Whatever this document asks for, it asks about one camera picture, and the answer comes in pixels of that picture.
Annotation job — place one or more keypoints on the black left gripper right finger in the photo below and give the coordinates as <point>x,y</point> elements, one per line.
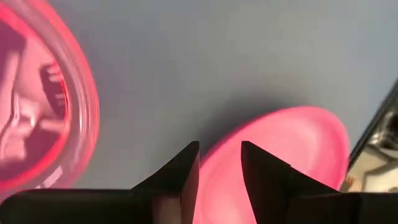
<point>311,205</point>

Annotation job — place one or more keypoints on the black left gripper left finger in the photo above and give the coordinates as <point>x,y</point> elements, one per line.
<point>93,207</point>

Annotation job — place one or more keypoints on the black table edge frame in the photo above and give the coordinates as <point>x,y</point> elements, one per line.
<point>377,115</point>

